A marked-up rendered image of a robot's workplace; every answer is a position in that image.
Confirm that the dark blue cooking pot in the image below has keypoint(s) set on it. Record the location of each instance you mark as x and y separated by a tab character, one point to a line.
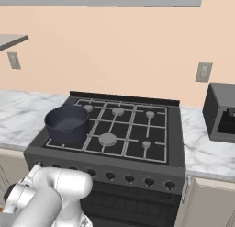
67	123

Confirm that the dark grey gas stove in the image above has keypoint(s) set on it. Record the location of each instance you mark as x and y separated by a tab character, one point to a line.
128	129

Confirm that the black stove knob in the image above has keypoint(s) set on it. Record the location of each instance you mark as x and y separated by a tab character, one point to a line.
129	178
170	185
91	172
55	165
72	167
38	163
149	182
110	175

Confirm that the grey wall socket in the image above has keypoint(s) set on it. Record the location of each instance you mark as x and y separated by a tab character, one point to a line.
14	60
203	72

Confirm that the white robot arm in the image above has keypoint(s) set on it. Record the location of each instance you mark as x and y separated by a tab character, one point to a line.
46	194

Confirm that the black oven door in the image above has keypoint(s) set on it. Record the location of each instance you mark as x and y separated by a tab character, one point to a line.
131	206

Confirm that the grey wall cupboard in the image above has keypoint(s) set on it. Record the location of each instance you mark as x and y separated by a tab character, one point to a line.
10	40

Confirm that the beige cupboard door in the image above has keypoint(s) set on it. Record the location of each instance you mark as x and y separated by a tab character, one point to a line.
12	172
208	206

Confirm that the dark grey toaster oven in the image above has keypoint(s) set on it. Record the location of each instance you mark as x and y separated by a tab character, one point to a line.
218	111

